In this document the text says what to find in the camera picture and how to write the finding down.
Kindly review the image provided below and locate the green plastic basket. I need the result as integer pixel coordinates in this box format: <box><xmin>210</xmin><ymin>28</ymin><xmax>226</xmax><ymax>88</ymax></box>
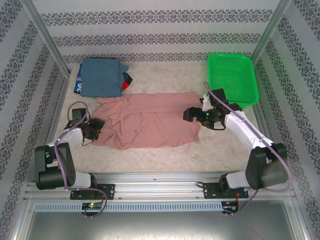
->
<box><xmin>207</xmin><ymin>52</ymin><xmax>260</xmax><ymax>110</ymax></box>

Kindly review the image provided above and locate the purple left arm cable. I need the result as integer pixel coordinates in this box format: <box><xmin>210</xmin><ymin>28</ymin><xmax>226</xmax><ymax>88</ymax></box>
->
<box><xmin>54</xmin><ymin>100</ymin><xmax>109</xmax><ymax>219</ymax></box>

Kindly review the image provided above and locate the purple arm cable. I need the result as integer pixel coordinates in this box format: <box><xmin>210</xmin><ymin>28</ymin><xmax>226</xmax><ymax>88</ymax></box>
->
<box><xmin>54</xmin><ymin>100</ymin><xmax>109</xmax><ymax>219</ymax></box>
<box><xmin>202</xmin><ymin>80</ymin><xmax>293</xmax><ymax>217</ymax></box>

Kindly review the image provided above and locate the folded black red t-shirt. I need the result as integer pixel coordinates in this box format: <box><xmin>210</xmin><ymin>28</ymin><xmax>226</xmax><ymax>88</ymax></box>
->
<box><xmin>120</xmin><ymin>72</ymin><xmax>134</xmax><ymax>91</ymax></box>

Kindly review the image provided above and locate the aluminium frame post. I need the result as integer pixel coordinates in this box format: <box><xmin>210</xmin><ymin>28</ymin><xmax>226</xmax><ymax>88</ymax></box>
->
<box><xmin>249</xmin><ymin>0</ymin><xmax>293</xmax><ymax>62</ymax></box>
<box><xmin>20</xmin><ymin>0</ymin><xmax>73</xmax><ymax>76</ymax></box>

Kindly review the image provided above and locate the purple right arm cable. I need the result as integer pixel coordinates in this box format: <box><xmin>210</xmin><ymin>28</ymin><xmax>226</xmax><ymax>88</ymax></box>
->
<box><xmin>202</xmin><ymin>80</ymin><xmax>293</xmax><ymax>217</ymax></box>

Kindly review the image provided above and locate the grey slotted cable duct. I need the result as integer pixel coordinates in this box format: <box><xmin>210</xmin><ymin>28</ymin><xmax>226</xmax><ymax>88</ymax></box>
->
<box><xmin>33</xmin><ymin>201</ymin><xmax>224</xmax><ymax>213</ymax></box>

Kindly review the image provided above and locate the folded blue white print t-shirt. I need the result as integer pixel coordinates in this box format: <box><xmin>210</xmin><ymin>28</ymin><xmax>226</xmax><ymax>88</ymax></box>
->
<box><xmin>72</xmin><ymin>63</ymin><xmax>85</xmax><ymax>96</ymax></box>

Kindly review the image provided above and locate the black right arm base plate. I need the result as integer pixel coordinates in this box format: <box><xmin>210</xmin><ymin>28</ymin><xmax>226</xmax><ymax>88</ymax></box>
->
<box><xmin>203</xmin><ymin>183</ymin><xmax>250</xmax><ymax>200</ymax></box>

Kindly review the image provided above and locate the pink printed t-shirt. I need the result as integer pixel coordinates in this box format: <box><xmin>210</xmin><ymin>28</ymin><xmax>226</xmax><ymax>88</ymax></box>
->
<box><xmin>90</xmin><ymin>91</ymin><xmax>201</xmax><ymax>151</ymax></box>

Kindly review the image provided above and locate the aluminium mounting rail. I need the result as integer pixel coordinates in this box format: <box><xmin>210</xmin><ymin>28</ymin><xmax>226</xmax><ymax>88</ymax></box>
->
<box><xmin>23</xmin><ymin>171</ymin><xmax>298</xmax><ymax>201</ymax></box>

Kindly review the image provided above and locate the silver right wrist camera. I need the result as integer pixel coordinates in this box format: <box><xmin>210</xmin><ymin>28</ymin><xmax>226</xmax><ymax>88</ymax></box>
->
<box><xmin>199</xmin><ymin>93</ymin><xmax>214</xmax><ymax>112</ymax></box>

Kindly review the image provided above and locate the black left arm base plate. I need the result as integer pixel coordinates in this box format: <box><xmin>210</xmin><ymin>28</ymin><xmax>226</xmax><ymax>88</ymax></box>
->
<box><xmin>69</xmin><ymin>183</ymin><xmax>116</xmax><ymax>200</ymax></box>

